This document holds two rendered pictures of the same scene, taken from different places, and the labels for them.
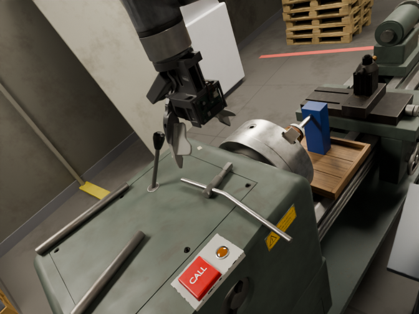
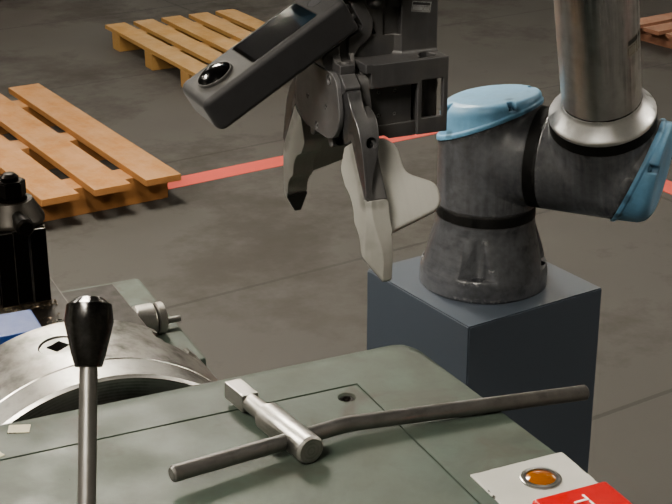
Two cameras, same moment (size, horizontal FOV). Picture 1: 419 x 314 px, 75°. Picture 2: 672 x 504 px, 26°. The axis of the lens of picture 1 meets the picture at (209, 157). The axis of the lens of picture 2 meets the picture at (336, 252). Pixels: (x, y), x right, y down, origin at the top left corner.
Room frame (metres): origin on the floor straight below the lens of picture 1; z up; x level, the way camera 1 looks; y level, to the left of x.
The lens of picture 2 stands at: (0.39, 0.94, 1.79)
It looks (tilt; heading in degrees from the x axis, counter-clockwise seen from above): 22 degrees down; 276
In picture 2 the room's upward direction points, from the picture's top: straight up
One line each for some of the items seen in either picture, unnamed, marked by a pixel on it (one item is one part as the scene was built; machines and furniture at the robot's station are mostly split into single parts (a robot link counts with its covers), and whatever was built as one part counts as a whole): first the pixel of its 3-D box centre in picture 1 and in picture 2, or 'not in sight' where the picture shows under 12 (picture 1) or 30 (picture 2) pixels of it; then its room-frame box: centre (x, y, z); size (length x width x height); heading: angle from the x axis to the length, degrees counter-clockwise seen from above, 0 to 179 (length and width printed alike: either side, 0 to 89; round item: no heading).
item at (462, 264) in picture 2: not in sight; (484, 239); (0.38, -0.67, 1.15); 0.15 x 0.15 x 0.10
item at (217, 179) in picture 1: (218, 179); (270, 418); (0.53, 0.00, 1.27); 0.12 x 0.02 x 0.02; 129
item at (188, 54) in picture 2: not in sight; (217, 48); (1.65, -5.80, 0.05); 1.11 x 0.76 x 0.10; 128
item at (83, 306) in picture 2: (159, 140); (91, 330); (0.63, 0.10, 1.38); 0.04 x 0.03 x 0.05; 121
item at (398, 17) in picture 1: (396, 38); not in sight; (1.34, -1.20, 1.01); 0.30 x 0.20 x 0.29; 121
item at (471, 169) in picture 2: not in sight; (494, 146); (0.37, -0.66, 1.27); 0.13 x 0.12 x 0.14; 160
